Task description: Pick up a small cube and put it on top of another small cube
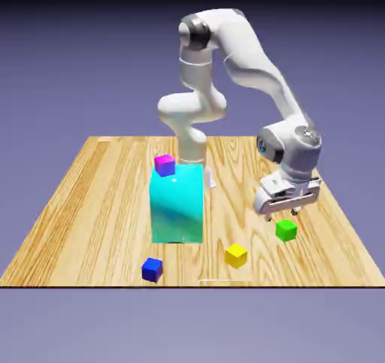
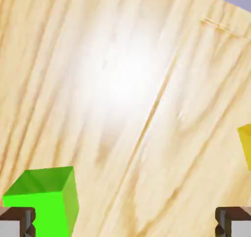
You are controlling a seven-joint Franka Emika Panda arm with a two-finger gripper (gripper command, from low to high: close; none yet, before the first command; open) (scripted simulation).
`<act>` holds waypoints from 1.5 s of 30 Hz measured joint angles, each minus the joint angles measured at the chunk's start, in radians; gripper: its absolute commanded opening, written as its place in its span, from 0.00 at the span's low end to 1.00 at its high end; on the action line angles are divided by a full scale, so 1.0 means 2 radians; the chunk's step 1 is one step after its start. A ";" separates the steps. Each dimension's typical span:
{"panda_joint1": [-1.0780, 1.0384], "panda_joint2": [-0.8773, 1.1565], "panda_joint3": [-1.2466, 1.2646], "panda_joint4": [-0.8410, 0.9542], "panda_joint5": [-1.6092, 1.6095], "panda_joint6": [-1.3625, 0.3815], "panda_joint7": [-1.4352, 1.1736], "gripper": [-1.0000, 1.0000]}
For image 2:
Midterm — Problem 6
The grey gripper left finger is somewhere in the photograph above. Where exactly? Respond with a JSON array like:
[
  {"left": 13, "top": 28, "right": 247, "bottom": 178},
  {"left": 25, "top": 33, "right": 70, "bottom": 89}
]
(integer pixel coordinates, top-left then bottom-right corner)
[{"left": 0, "top": 207, "right": 37, "bottom": 237}]

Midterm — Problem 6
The small yellow cube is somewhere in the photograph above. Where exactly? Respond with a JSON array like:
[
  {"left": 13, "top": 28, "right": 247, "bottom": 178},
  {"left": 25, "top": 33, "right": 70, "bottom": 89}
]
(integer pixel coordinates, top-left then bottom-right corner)
[{"left": 236, "top": 123, "right": 251, "bottom": 171}]

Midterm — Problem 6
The small green cube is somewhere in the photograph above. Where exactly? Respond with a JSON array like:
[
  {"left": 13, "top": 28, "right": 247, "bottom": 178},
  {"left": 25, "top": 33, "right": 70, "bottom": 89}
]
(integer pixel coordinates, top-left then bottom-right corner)
[{"left": 2, "top": 165, "right": 79, "bottom": 237}]

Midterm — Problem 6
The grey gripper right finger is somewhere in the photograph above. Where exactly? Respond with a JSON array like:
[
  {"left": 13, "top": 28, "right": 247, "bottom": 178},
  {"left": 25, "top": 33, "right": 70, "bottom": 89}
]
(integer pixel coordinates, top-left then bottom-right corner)
[{"left": 215, "top": 206, "right": 251, "bottom": 237}]

